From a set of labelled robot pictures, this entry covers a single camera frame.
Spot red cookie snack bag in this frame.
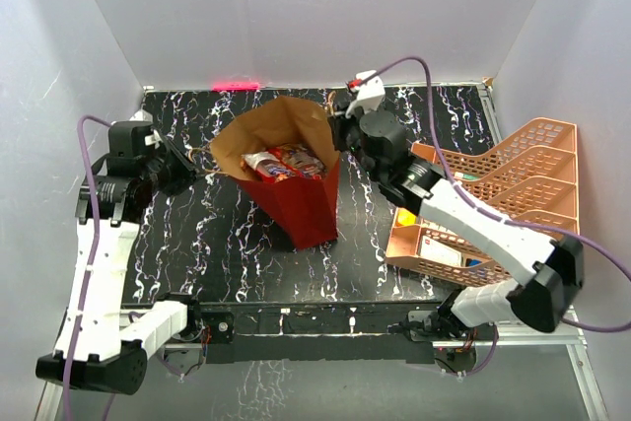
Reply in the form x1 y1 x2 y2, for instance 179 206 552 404
241 144 326 183

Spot yellow item in organizer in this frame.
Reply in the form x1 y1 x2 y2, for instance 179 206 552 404
395 208 417 227

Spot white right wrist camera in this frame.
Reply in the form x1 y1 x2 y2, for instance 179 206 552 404
345 70 386 118

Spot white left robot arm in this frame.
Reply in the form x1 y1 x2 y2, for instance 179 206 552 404
35 120 204 395

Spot red brown paper bag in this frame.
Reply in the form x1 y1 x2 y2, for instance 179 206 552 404
209 96 340 249

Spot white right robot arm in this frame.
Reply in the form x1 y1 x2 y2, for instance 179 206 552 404
327 110 585 339

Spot pink tape strip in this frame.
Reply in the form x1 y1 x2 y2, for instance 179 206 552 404
212 81 260 92

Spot black front mounting rail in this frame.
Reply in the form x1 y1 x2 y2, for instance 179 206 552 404
194 302 465 364

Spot peach plastic file organizer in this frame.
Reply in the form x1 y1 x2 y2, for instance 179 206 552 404
386 117 580 287

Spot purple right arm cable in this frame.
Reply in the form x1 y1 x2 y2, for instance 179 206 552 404
354 55 631 378

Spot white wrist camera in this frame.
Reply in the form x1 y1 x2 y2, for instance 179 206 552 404
345 70 386 118
130 109 162 148

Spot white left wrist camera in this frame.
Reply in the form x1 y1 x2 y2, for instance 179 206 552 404
130 109 162 148

